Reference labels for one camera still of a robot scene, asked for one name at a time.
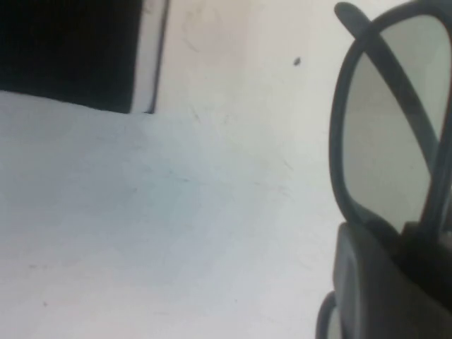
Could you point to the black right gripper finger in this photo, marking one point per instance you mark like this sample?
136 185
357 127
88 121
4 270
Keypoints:
388 282

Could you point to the black framed glasses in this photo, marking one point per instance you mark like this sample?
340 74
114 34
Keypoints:
338 141

